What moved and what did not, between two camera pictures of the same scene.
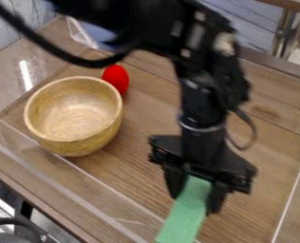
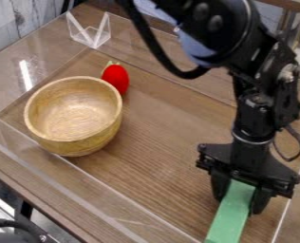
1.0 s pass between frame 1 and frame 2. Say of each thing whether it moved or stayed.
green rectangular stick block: moved
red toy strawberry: stayed
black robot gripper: moved
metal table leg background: stayed
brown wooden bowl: stayed
